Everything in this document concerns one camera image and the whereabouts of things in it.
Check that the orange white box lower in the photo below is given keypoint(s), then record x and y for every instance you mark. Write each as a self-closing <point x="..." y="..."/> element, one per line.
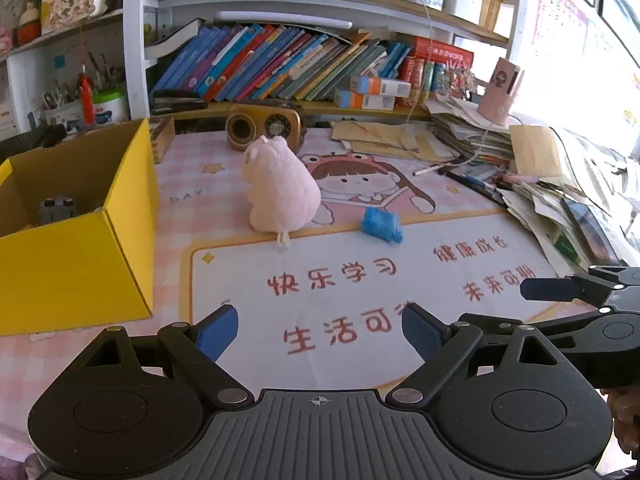
<point x="357" y="101"/>

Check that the grey purple toy truck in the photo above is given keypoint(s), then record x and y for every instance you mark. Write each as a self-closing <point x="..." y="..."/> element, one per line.
<point x="56" y="209"/>

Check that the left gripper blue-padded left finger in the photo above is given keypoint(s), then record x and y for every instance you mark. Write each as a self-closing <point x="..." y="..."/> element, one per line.
<point x="193" y="352"/>

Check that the blue plastic bag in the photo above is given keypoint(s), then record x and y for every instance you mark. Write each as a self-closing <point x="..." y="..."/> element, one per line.
<point x="382" y="224"/>

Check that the pink phone holder cup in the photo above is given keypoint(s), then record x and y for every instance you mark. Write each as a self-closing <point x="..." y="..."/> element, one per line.
<point x="500" y="93"/>

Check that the row of leaning books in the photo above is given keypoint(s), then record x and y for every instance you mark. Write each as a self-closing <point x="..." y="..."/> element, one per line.
<point x="261" y="62"/>

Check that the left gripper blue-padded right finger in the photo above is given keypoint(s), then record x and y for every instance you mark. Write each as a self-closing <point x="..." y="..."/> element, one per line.
<point x="446" y="351"/>

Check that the orange white box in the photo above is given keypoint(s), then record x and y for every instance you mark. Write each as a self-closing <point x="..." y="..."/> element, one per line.
<point x="374" y="86"/>
<point x="357" y="101"/>

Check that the green lid white jar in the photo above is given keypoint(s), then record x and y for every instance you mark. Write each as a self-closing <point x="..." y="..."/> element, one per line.
<point x="111" y="107"/>

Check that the orange white box upper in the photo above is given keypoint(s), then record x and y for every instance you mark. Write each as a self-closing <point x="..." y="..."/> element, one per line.
<point x="374" y="86"/>

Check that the pink checkered tablecloth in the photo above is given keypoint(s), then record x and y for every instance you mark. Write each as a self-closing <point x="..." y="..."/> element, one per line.
<point x="322" y="312"/>

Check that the person's right hand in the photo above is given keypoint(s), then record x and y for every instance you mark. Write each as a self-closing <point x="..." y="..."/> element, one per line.
<point x="624" y="405"/>

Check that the wooden retro speaker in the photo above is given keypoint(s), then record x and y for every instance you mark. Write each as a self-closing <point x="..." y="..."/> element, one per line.
<point x="248" y="122"/>

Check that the red bottle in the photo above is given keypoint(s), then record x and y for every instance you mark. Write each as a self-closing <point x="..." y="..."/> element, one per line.
<point x="85" y="87"/>

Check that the stack of papers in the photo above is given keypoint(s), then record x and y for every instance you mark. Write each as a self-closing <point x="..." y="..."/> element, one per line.
<point x="580" y="200"/>

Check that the yellow cardboard box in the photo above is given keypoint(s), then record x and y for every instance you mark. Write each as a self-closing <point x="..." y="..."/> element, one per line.
<point x="96" y="268"/>

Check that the pink plush pig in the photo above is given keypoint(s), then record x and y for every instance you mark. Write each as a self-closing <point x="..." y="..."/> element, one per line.
<point x="283" y="195"/>

